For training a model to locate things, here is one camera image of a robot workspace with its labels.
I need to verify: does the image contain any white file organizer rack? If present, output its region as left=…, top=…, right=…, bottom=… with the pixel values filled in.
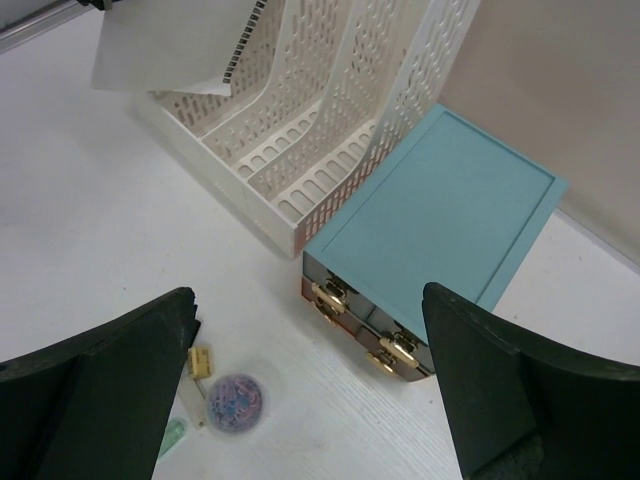
left=133, top=1, right=478, bottom=257

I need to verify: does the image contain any aluminium rail frame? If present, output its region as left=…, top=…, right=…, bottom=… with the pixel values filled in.
left=0, top=0, right=115, bottom=53

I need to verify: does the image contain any beige eraser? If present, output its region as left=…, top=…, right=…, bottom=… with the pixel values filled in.
left=187, top=347, right=213, bottom=380

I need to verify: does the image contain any drawer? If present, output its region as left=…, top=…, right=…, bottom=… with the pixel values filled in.
left=367, top=307, right=435, bottom=382

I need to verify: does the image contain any white Canon manual booklet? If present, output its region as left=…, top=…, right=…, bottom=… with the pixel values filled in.
left=91, top=0, right=267, bottom=97

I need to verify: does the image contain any teal drawer box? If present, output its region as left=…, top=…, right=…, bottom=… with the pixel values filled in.
left=301, top=106, right=568, bottom=382

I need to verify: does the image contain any green highlighter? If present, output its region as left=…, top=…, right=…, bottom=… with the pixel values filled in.
left=158, top=418, right=188, bottom=459

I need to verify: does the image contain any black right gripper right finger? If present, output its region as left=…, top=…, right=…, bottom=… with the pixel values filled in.
left=422, top=282, right=639, bottom=479

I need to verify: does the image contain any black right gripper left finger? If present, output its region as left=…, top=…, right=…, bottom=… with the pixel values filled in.
left=1, top=287, right=201, bottom=479

